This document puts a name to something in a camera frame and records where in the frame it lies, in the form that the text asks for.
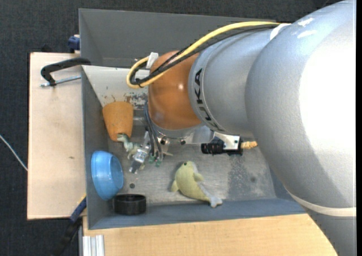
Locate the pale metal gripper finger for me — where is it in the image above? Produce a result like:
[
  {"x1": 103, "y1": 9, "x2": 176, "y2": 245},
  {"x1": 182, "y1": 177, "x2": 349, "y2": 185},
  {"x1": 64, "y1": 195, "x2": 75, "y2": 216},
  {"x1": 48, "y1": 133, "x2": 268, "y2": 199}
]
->
[
  {"x1": 128, "y1": 150, "x2": 145, "y2": 175},
  {"x1": 140, "y1": 142, "x2": 150, "y2": 171}
]

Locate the green toy dinosaur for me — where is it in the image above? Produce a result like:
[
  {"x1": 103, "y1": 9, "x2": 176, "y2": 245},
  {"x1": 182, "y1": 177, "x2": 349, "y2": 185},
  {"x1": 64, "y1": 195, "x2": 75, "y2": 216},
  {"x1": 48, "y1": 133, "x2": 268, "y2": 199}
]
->
[{"x1": 117, "y1": 133, "x2": 142, "y2": 161}]

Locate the blue bowl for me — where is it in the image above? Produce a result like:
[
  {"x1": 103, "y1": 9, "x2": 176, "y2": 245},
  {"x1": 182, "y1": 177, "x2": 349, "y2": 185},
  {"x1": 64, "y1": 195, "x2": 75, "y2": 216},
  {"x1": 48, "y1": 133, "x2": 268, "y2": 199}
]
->
[{"x1": 90, "y1": 150, "x2": 124, "y2": 201}]

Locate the orange cup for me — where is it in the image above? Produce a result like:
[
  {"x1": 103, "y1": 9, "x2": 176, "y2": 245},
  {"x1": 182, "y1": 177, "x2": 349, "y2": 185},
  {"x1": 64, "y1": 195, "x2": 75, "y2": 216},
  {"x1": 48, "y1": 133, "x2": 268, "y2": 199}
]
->
[{"x1": 102, "y1": 101, "x2": 135, "y2": 143}]

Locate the yellow-green plush dolphin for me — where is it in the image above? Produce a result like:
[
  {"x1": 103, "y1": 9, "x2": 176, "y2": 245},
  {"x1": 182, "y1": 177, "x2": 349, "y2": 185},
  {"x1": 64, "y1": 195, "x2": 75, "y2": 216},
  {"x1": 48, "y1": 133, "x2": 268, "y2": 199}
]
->
[{"x1": 170, "y1": 160, "x2": 223, "y2": 209}]

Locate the grey metal bin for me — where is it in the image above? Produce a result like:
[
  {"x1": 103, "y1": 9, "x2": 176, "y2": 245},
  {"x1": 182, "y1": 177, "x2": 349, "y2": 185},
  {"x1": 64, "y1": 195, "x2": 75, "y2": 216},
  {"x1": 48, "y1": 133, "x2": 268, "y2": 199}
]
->
[{"x1": 78, "y1": 8, "x2": 309, "y2": 230}]

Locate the pale wood flat board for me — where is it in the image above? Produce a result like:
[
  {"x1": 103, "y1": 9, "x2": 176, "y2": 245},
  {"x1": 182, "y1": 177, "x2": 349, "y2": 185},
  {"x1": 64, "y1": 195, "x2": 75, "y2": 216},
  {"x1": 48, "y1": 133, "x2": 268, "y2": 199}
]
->
[{"x1": 27, "y1": 52, "x2": 87, "y2": 220}]

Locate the black ring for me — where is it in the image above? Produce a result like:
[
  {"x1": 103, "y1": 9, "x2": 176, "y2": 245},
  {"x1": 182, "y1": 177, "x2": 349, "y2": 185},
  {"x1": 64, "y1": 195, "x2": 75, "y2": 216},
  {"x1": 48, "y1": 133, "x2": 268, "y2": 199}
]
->
[{"x1": 113, "y1": 193, "x2": 147, "y2": 216}]

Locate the black cylinder on white bracket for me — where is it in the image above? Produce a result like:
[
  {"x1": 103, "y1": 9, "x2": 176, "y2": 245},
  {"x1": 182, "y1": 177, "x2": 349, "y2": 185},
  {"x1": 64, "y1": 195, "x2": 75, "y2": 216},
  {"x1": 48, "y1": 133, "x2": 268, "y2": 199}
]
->
[{"x1": 200, "y1": 132, "x2": 258, "y2": 157}]

